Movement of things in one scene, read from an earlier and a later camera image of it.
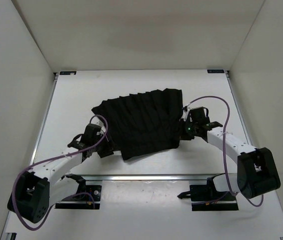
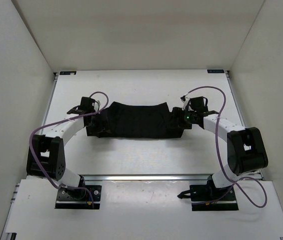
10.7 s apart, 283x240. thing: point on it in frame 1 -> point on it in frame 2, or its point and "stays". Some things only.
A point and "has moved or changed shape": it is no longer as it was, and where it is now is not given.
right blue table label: [215, 71] stays
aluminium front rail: [149, 177] stays
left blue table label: [67, 73] stays
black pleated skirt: [143, 123] has moved or changed shape
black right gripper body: [187, 130] -> [188, 116]
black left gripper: [108, 150] -> [93, 131]
